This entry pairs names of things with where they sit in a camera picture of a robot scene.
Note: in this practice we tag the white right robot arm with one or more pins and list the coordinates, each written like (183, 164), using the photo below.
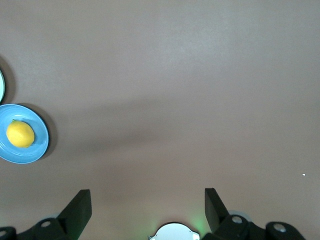
(175, 233)

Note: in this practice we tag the yellow lemon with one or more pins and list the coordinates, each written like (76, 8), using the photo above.
(20, 135)

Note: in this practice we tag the brown table mat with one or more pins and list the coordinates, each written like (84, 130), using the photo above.
(160, 75)

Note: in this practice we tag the pale green plate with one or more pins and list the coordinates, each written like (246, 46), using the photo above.
(2, 85)

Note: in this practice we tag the blue plate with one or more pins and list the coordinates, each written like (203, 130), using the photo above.
(37, 130)

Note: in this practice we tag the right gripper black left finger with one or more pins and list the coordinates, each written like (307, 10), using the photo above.
(72, 215)

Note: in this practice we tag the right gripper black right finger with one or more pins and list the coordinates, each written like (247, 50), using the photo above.
(220, 217)

